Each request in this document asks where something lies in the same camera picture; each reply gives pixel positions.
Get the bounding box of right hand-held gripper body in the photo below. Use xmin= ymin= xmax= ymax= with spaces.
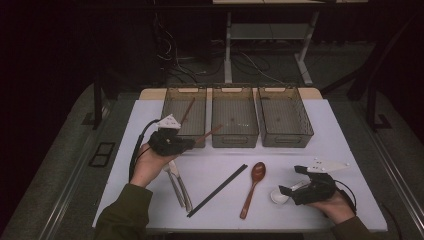
xmin=291 ymin=158 xmax=352 ymax=206

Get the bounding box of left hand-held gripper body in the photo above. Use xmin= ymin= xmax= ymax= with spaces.
xmin=148 ymin=113 xmax=183 ymax=157

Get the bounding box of white ceramic spoon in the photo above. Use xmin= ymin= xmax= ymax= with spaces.
xmin=270 ymin=180 xmax=310 ymax=205

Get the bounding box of brown wooden chopstick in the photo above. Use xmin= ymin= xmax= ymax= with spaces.
xmin=194 ymin=124 xmax=224 ymax=145
xmin=179 ymin=97 xmax=197 ymax=125

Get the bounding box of translucent grey plastic bin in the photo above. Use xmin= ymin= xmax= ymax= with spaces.
xmin=257 ymin=85 xmax=315 ymax=149
xmin=211 ymin=85 xmax=260 ymax=149
xmin=160 ymin=87 xmax=208 ymax=149

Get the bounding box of metal table knife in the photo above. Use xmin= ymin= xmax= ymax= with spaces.
xmin=169 ymin=160 xmax=194 ymax=213

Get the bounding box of black chopstick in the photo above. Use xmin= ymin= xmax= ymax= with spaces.
xmin=186 ymin=163 xmax=247 ymax=218
xmin=188 ymin=164 xmax=249 ymax=219

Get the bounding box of person's right hand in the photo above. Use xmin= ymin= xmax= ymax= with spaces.
xmin=308 ymin=191 xmax=357 ymax=225

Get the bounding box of person's left hand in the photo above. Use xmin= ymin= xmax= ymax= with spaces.
xmin=129 ymin=143 xmax=178 ymax=189

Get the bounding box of brown wooden spoon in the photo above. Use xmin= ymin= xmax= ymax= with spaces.
xmin=239 ymin=161 xmax=267 ymax=220

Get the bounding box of metal fork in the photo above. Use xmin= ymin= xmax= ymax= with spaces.
xmin=163 ymin=163 xmax=186 ymax=208

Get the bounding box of black metal stand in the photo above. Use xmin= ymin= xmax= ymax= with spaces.
xmin=319 ymin=13 xmax=424 ymax=131
xmin=81 ymin=66 xmax=116 ymax=131

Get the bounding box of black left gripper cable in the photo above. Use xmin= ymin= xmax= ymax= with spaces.
xmin=128 ymin=118 xmax=161 ymax=183

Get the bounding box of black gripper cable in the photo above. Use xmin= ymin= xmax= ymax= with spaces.
xmin=334 ymin=179 xmax=358 ymax=214
xmin=128 ymin=118 xmax=161 ymax=183

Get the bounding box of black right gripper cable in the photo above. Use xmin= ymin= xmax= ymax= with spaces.
xmin=334 ymin=179 xmax=358 ymax=214

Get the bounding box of tangle of floor cables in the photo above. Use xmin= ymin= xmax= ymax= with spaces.
xmin=153 ymin=13 xmax=288 ymax=84

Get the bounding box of white metal frame stand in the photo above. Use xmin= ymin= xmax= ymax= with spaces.
xmin=213 ymin=0 xmax=369 ymax=86

